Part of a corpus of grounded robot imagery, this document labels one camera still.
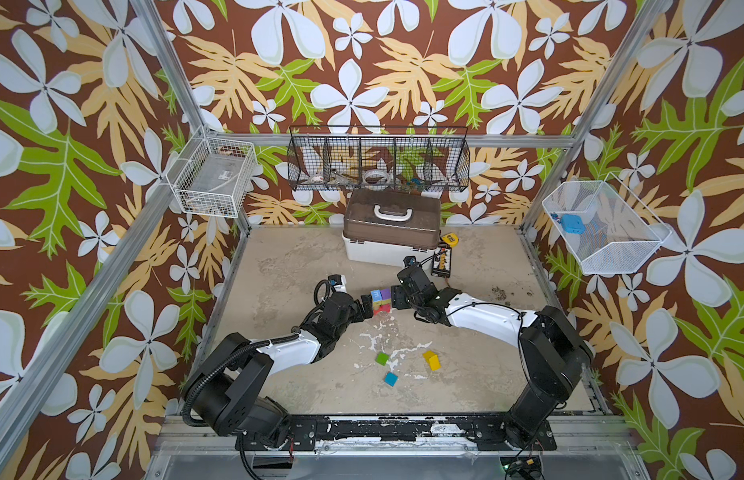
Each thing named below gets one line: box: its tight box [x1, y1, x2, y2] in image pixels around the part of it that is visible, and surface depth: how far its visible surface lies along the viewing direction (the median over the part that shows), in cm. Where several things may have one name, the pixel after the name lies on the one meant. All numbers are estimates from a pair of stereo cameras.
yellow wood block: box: [422, 350, 442, 371], surface depth 87 cm
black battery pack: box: [431, 242, 452, 279], surface depth 110 cm
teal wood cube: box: [383, 372, 399, 387], surface depth 85 cm
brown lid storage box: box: [341, 189, 441, 267], surface depth 98 cm
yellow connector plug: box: [441, 232, 459, 248], surface depth 117 cm
